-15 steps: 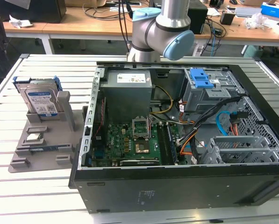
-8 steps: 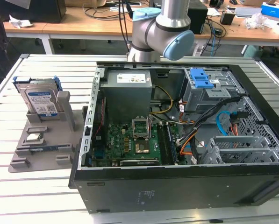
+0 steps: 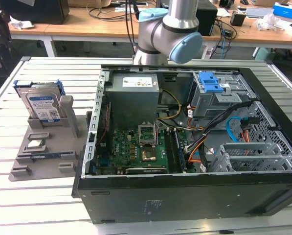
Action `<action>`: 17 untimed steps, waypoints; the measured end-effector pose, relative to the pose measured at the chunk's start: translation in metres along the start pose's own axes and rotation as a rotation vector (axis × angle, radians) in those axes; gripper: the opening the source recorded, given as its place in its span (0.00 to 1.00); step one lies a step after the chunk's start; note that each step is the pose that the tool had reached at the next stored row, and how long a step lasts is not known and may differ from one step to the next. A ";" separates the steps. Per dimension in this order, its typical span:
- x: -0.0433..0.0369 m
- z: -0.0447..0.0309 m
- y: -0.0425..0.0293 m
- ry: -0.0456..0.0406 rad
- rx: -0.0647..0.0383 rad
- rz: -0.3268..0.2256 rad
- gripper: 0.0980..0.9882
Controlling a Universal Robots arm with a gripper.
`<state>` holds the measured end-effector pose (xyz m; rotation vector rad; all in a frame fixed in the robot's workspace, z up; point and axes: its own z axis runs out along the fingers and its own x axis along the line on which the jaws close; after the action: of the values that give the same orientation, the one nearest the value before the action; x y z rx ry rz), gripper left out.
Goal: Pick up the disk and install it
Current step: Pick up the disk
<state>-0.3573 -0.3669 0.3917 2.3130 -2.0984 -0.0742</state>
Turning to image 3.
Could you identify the hard disk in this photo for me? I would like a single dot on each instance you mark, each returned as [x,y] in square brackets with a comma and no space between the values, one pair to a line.
[41,105]

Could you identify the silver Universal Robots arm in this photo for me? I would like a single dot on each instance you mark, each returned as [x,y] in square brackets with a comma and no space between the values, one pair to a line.
[160,31]

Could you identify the grey power supply unit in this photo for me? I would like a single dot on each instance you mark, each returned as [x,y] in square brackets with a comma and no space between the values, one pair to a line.
[131,102]

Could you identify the green motherboard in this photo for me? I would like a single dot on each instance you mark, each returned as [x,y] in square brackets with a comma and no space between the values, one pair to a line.
[121,147]

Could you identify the CPU socket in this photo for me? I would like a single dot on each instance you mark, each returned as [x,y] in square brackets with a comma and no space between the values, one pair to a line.
[149,156]

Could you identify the installed RAM stick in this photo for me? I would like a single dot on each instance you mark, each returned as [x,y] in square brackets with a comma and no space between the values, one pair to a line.
[180,151]

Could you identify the grey metal drive cage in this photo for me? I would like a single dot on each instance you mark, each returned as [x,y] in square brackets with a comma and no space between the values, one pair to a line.
[209,105]

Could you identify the blue plastic drive latch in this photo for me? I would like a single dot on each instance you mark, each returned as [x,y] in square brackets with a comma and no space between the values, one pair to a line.
[209,82]

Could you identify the black PC case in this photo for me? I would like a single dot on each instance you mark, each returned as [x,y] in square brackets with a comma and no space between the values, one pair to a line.
[185,203]

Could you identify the grey parts rack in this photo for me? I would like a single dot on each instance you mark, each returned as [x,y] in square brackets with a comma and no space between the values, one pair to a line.
[52,144]

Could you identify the dark blue RAM stick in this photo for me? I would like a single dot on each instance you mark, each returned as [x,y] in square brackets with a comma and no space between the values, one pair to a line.
[52,155]

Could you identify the silver CPU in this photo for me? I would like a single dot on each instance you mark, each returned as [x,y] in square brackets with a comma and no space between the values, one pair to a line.
[35,144]

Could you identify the wooden desk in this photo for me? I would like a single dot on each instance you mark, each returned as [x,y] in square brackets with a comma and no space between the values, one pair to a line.
[74,27]

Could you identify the black speaker box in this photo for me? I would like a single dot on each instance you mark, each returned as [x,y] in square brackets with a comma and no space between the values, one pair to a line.
[208,19]

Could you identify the small black box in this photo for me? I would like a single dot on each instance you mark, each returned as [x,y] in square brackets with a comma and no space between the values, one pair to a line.
[237,19]

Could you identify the pale green bin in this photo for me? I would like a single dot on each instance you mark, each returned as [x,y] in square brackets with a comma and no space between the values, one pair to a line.
[264,54]

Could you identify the large black box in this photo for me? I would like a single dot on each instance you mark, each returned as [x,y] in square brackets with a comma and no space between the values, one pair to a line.
[38,11]

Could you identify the grey flat device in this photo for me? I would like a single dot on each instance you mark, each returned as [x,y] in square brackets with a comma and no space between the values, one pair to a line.
[258,12]

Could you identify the white plastic bag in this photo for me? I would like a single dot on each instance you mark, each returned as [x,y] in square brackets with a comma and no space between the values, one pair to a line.
[268,22]

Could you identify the crumpled white paper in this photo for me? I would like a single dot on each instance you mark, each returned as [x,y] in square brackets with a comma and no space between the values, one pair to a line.
[21,23]

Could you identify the blue cardboard box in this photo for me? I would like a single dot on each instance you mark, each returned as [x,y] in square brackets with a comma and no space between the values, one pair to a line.
[286,11]

